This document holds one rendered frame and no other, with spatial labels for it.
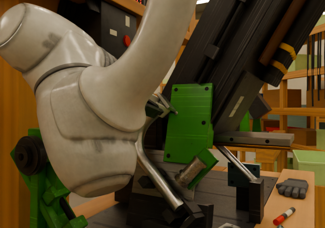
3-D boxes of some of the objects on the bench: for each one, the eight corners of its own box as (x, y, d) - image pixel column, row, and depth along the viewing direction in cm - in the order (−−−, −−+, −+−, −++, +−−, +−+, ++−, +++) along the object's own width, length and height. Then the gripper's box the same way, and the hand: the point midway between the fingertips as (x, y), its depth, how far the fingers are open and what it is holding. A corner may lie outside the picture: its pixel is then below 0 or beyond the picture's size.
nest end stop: (190, 230, 66) (205, 216, 66) (180, 234, 61) (196, 218, 61) (187, 226, 67) (202, 212, 67) (176, 229, 61) (192, 213, 61)
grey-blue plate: (260, 211, 84) (260, 163, 84) (259, 213, 82) (259, 165, 82) (228, 205, 88) (228, 161, 88) (227, 207, 87) (227, 162, 87)
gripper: (138, 92, 51) (189, 121, 71) (102, 41, 59) (157, 79, 79) (110, 120, 52) (168, 140, 72) (78, 66, 60) (138, 97, 80)
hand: (156, 105), depth 73 cm, fingers closed on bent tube, 3 cm apart
